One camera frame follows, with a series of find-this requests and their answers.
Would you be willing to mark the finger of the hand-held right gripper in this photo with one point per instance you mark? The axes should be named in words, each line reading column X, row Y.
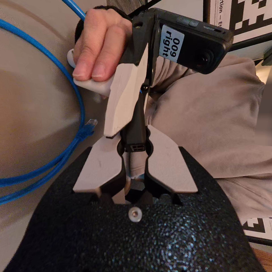
column 123, row 95

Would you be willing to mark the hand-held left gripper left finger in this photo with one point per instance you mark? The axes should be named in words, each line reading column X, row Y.
column 102, row 167

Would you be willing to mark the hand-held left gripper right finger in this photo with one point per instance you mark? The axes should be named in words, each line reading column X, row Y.
column 170, row 165

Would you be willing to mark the black ethernet splitter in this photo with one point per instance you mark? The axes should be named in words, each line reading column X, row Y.
column 136, row 127

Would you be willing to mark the person's right forearm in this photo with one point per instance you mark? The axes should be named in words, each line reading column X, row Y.
column 125, row 2

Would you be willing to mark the person's right hand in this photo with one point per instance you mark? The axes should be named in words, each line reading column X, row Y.
column 97, row 42

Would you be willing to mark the black framed marker sign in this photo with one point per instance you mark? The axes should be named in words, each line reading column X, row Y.
column 259, row 228
column 244, row 12

